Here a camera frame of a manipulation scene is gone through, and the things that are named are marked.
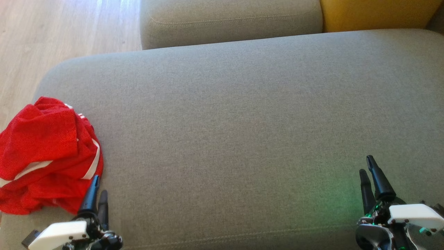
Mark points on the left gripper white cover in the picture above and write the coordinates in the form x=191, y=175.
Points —
x=62, y=234

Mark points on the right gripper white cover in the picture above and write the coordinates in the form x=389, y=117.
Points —
x=412, y=215

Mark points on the grey fabric sofa seat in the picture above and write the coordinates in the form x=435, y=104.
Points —
x=225, y=121

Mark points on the yellow pillow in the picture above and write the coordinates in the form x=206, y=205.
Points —
x=374, y=14

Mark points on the grey sofa back cushion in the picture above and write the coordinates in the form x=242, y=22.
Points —
x=229, y=21

